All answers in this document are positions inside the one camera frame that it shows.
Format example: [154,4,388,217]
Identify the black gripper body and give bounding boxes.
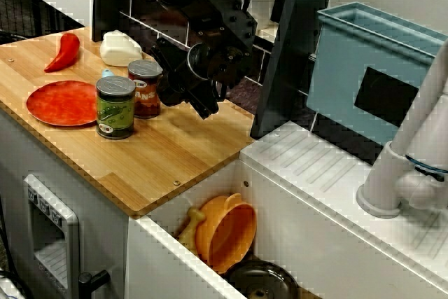
[151,37,252,90]

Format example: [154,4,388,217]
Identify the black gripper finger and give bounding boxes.
[190,81,221,120]
[158,74,193,108]

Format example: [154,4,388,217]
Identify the brown beans can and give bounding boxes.
[127,60,163,120]

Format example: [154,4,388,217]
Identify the green peas can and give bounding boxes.
[95,76,137,140]

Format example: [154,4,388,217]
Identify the dark shelf unit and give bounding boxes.
[90,0,341,139]

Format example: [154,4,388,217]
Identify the red round plate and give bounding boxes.
[25,80,103,127]

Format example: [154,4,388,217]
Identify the red chili pepper toy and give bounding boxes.
[43,32,81,74]

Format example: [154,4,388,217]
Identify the white toy sink unit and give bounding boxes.
[127,120,448,299]

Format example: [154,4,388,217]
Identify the blue plastic bin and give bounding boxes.
[306,1,448,167]

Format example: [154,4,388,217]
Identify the yellow bone shaped toy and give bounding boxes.
[176,207,207,255]

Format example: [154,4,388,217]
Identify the orange plastic bowl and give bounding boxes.
[195,192,258,275]

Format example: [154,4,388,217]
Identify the gray dishwasher panel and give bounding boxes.
[23,173,81,299]

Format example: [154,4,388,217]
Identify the black pot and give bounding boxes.
[228,259,299,299]

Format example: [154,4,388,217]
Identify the gray toy faucet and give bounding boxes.
[356,37,448,219]

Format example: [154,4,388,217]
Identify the black wire cage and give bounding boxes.
[0,0,85,40]

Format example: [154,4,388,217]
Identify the black cabinet handle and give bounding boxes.
[78,270,111,295]

